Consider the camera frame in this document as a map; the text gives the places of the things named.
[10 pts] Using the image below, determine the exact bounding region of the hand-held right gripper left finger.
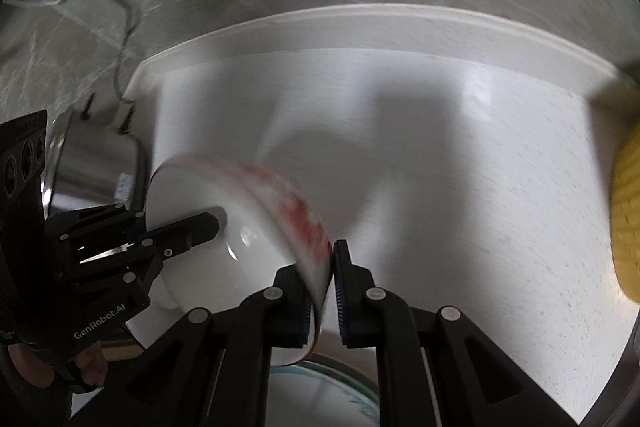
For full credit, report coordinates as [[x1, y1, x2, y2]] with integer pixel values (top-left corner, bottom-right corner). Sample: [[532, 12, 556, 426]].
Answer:
[[107, 264, 314, 427]]

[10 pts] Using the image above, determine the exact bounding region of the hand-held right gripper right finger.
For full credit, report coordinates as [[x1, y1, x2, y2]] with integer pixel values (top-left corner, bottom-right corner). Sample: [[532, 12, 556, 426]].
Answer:
[[332, 239, 583, 427]]

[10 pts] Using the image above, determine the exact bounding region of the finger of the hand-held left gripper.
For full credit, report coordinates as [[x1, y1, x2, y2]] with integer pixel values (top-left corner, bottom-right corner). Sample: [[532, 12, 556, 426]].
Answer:
[[144, 213, 221, 258]]

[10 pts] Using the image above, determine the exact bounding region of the red floral bowl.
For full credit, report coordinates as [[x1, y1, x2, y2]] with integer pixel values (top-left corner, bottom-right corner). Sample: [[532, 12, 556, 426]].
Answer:
[[145, 155, 333, 365]]

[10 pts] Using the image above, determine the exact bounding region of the teal floral plate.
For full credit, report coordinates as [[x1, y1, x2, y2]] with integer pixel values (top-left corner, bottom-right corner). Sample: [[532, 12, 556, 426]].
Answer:
[[270, 352, 381, 427]]

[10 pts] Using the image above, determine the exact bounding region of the person's left hand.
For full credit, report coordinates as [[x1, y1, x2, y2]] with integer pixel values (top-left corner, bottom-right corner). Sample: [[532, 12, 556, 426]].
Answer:
[[7, 332, 107, 394]]

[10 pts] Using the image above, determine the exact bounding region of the stainless steel pot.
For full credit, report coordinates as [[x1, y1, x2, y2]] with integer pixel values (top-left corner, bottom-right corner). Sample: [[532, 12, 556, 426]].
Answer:
[[47, 109, 148, 212]]

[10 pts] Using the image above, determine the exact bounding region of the black cable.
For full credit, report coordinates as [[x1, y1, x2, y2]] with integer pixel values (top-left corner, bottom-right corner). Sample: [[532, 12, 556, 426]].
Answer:
[[47, 0, 146, 108]]

